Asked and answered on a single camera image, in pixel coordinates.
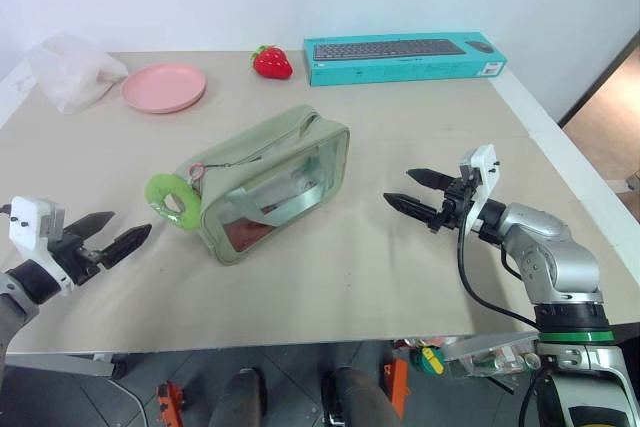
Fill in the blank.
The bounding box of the red strawberry toy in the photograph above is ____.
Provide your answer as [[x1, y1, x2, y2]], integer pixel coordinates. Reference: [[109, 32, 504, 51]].
[[250, 44, 294, 81]]

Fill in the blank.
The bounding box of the green transparent toiletry bag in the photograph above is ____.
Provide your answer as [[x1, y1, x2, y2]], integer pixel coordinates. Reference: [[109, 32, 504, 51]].
[[172, 104, 351, 267]]

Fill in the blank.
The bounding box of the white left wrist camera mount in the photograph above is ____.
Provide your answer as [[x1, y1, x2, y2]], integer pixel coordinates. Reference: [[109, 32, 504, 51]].
[[8, 195, 76, 297]]

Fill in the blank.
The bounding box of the orange bracket under table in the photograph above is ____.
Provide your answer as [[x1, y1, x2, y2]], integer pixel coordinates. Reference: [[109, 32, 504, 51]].
[[383, 345, 414, 419], [155, 380, 187, 427]]

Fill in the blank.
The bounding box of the pink plate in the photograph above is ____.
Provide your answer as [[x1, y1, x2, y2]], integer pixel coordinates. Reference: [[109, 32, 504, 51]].
[[120, 62, 208, 115]]

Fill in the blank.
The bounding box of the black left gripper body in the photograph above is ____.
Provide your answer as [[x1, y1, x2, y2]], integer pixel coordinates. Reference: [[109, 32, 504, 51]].
[[47, 230, 110, 289]]

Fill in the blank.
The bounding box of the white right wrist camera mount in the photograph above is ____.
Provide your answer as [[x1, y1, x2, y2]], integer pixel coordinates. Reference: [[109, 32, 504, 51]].
[[458, 143, 502, 234]]

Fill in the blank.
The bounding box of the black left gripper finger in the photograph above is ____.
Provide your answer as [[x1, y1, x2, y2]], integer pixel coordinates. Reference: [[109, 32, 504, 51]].
[[99, 223, 153, 271], [62, 211, 116, 249]]

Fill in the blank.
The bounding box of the green plush ring charm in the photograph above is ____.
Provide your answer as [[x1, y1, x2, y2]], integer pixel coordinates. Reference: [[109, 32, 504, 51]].
[[144, 172, 204, 232]]

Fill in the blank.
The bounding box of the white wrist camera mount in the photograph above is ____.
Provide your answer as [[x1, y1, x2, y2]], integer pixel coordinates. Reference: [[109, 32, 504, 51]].
[[458, 143, 502, 234], [8, 195, 76, 297]]

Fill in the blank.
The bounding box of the yellow green toy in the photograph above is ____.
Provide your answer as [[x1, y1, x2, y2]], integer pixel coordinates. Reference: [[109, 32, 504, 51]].
[[410, 343, 447, 376]]

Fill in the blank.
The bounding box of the translucent white plastic bag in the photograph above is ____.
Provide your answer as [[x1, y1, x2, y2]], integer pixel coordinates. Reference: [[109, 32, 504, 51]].
[[26, 32, 129, 115]]

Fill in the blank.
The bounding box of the clear plastic container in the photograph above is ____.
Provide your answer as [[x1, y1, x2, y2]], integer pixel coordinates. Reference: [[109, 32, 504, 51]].
[[441, 330, 540, 389]]

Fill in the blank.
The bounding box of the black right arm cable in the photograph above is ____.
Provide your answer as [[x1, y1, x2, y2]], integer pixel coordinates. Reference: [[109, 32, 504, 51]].
[[456, 199, 544, 334]]

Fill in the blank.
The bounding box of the beige table cover sheet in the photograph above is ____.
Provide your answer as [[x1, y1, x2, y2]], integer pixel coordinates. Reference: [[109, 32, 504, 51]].
[[0, 50, 640, 354]]

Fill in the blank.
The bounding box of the dark rounded shape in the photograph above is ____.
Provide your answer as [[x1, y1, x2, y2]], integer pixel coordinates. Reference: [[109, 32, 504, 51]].
[[321, 365, 397, 427], [206, 366, 267, 427]]

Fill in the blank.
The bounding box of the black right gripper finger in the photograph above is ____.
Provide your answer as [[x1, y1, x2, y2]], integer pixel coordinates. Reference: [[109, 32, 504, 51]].
[[405, 167, 457, 192], [382, 191, 444, 229]]

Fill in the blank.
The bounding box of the teal keyboard box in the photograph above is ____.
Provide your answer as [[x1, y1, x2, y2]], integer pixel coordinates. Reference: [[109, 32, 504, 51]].
[[302, 30, 511, 88]]

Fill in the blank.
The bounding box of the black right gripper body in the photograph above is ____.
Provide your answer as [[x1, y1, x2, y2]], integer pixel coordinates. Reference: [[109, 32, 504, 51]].
[[428, 174, 480, 237]]

